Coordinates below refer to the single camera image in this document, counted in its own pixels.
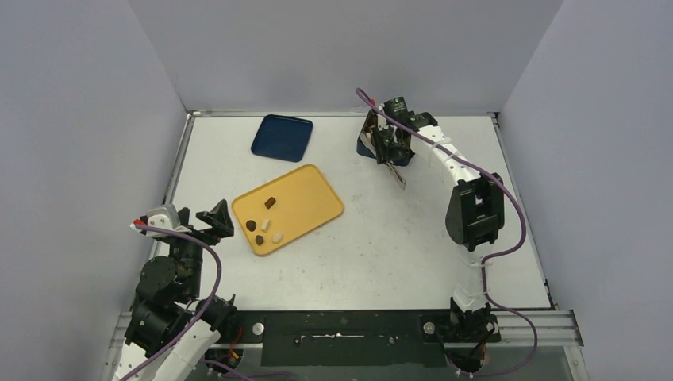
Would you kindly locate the metal serving tongs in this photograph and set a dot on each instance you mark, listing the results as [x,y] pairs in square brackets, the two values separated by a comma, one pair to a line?
[367,148]

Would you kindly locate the dark blue box lid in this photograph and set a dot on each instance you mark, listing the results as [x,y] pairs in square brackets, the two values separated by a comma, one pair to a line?
[282,138]

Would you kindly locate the white bar chocolate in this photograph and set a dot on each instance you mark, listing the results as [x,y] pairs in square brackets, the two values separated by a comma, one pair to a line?
[266,225]

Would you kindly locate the yellow plastic tray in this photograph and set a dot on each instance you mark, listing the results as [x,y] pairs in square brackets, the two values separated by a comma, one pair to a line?
[305,202]

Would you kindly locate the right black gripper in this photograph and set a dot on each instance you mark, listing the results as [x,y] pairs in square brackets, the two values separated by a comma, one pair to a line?
[392,139]

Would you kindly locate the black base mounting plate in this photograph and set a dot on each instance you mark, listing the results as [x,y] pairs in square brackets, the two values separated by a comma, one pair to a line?
[356,338]

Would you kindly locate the dark blue chocolate box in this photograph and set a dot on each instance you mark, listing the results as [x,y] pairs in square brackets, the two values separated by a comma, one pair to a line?
[387,144]

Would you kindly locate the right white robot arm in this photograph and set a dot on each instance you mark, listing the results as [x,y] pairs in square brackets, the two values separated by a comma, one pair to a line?
[475,211]

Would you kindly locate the brown bar chocolate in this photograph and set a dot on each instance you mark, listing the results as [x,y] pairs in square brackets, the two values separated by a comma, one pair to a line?
[270,202]

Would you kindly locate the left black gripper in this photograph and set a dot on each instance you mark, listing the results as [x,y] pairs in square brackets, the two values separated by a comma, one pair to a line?
[218,219]

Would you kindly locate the white swirl chocolate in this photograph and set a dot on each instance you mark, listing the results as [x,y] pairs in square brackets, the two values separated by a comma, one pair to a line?
[277,238]

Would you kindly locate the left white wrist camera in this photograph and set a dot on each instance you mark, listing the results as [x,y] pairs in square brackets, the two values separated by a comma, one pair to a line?
[163,217]

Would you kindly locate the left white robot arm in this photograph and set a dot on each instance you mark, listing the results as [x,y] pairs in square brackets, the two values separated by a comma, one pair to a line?
[176,315]

